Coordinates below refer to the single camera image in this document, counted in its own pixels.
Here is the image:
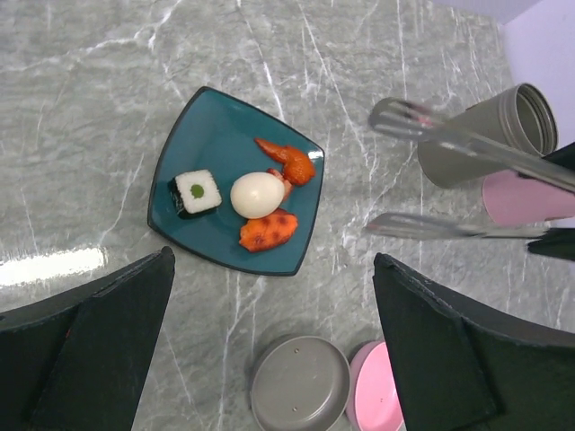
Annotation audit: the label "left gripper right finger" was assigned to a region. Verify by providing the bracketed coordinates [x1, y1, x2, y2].
[373, 253, 574, 430]

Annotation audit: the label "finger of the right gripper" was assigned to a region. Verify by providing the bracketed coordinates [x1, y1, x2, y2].
[544, 143, 575, 171]
[526, 227, 575, 260]

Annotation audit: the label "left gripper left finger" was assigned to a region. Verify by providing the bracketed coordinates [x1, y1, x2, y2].
[1, 247, 175, 430]

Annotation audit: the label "metal tongs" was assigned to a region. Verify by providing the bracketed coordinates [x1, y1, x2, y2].
[365, 97, 574, 241]

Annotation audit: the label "sushi roll piece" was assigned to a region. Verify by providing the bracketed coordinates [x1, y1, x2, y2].
[168, 169, 223, 218]

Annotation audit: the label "orange grilled meat piece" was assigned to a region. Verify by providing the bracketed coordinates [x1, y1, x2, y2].
[239, 208, 298, 252]

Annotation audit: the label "teal square plate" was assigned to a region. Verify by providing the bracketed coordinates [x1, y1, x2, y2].
[147, 86, 324, 277]

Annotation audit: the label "white boiled egg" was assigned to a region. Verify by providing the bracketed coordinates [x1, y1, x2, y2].
[230, 172, 285, 219]

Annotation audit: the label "small red shrimp piece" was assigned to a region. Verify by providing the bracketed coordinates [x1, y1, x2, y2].
[267, 168, 294, 202]

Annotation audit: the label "orange chicken wing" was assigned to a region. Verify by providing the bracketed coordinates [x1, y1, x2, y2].
[254, 137, 315, 186]

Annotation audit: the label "grey cylindrical container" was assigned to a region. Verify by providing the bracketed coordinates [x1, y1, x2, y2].
[417, 83, 559, 189]

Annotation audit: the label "pink cylindrical container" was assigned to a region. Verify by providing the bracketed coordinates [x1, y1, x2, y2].
[482, 171, 574, 226]

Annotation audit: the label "pink round lid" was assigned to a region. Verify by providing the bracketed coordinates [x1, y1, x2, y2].
[346, 341, 403, 431]

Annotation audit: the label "grey round lid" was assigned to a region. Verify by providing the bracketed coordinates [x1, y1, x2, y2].
[250, 334, 351, 431]

